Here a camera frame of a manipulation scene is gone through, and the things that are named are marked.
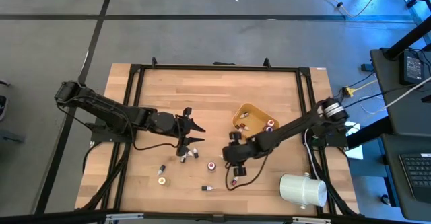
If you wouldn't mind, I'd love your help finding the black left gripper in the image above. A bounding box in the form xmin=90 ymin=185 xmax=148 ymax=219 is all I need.
xmin=168 ymin=107 xmax=207 ymax=157

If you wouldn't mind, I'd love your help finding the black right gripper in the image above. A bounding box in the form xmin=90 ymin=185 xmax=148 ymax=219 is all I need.
xmin=222 ymin=131 xmax=263 ymax=178

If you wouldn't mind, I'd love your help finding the yellow plastic bin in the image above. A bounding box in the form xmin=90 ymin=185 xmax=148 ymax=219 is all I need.
xmin=231 ymin=102 xmax=281 ymax=141

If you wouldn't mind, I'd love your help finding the white cylindrical canister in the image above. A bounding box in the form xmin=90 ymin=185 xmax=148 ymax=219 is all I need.
xmin=278 ymin=172 xmax=329 ymax=209

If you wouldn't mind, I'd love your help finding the white paper sheet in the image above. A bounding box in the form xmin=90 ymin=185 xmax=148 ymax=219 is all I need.
xmin=343 ymin=121 xmax=365 ymax=161

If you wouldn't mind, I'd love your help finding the black rig crossbar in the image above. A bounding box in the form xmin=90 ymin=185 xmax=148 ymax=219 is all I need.
xmin=0 ymin=209 xmax=431 ymax=224

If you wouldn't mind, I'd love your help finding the black desk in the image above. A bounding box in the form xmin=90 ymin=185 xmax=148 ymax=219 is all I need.
xmin=369 ymin=47 xmax=431 ymax=222

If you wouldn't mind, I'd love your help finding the grey chair base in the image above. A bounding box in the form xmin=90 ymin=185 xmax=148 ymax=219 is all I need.
xmin=0 ymin=128 xmax=26 ymax=144

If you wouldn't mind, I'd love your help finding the black keyboard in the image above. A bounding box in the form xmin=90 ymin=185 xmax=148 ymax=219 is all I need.
xmin=399 ymin=153 xmax=431 ymax=202

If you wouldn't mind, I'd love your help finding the person's shoe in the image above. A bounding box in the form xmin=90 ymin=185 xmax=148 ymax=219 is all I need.
xmin=0 ymin=79 xmax=11 ymax=121

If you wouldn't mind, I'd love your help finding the black power adapter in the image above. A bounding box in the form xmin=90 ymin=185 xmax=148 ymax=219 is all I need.
xmin=399 ymin=49 xmax=426 ymax=85

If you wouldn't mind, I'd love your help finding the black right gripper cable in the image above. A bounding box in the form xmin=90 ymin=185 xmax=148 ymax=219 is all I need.
xmin=224 ymin=152 xmax=270 ymax=192

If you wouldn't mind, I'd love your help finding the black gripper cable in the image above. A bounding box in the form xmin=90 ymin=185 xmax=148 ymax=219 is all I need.
xmin=224 ymin=152 xmax=270 ymax=192
xmin=132 ymin=139 xmax=183 ymax=151

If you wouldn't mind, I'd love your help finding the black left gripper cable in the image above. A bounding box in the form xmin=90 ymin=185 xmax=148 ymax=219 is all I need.
xmin=132 ymin=139 xmax=183 ymax=151

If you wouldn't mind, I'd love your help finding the thin white cable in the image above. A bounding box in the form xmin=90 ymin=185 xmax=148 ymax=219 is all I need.
xmin=303 ymin=128 xmax=321 ymax=182

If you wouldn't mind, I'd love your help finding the silver bracket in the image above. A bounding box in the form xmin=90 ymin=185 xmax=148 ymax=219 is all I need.
xmin=291 ymin=216 xmax=333 ymax=224
xmin=104 ymin=212 xmax=145 ymax=222

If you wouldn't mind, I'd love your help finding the black cable bundle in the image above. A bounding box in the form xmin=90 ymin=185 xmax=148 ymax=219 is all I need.
xmin=80 ymin=141 xmax=132 ymax=212
xmin=304 ymin=139 xmax=360 ymax=217

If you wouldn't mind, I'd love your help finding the yellow floor cable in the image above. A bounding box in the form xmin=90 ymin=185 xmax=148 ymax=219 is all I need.
xmin=298 ymin=0 xmax=387 ymax=19

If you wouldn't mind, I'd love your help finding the grey desk cable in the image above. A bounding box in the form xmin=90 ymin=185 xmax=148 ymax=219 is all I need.
xmin=383 ymin=77 xmax=431 ymax=112

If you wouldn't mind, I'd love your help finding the black diagonal post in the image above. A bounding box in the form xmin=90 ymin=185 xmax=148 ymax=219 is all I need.
xmin=385 ymin=24 xmax=431 ymax=61

